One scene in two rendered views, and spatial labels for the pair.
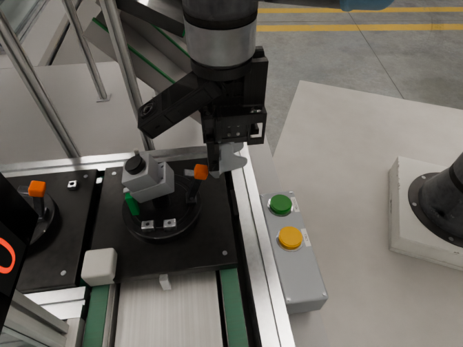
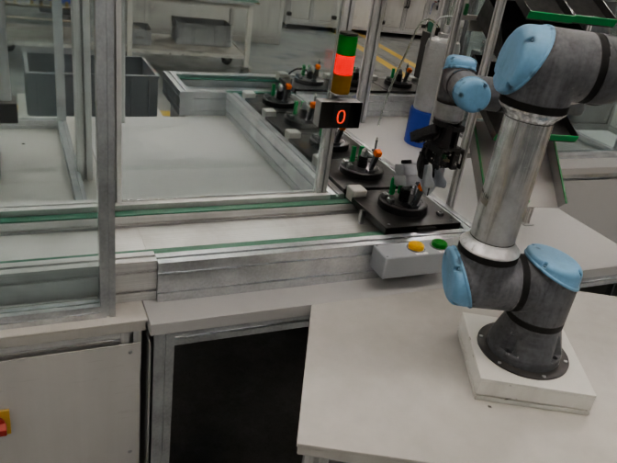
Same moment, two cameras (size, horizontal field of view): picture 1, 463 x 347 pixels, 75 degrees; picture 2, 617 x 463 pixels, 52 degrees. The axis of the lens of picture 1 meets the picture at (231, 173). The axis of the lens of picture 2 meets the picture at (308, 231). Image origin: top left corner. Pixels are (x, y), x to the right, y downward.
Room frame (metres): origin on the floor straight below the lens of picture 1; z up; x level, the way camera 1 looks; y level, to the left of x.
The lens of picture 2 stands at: (-0.47, -1.37, 1.67)
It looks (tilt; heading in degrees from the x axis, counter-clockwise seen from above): 26 degrees down; 71
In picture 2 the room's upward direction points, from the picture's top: 8 degrees clockwise
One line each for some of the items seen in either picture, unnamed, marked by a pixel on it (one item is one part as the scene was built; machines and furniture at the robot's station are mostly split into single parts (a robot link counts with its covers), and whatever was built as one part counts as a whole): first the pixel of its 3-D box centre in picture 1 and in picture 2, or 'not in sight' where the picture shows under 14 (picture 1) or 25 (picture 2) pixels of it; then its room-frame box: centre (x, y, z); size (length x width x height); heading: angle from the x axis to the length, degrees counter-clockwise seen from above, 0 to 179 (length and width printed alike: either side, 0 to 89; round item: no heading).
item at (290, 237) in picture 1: (289, 238); (416, 247); (0.25, -0.10, 0.96); 0.04 x 0.04 x 0.02
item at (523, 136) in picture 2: not in sight; (511, 179); (0.22, -0.44, 1.29); 0.15 x 0.12 x 0.55; 167
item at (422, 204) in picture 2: (162, 206); (402, 203); (0.31, 0.12, 0.98); 0.14 x 0.14 x 0.02
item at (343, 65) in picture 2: not in sight; (343, 63); (0.11, 0.21, 1.33); 0.05 x 0.05 x 0.05
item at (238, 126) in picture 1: (228, 98); (443, 143); (0.33, 0.00, 1.20); 0.09 x 0.08 x 0.12; 98
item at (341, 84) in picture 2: not in sight; (341, 83); (0.11, 0.21, 1.28); 0.05 x 0.05 x 0.05
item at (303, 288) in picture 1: (287, 246); (413, 258); (0.25, -0.10, 0.93); 0.21 x 0.07 x 0.06; 8
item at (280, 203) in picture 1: (280, 205); (439, 244); (0.32, -0.09, 0.96); 0.04 x 0.04 x 0.02
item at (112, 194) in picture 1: (165, 212); (401, 208); (0.31, 0.12, 0.96); 0.24 x 0.24 x 0.02; 8
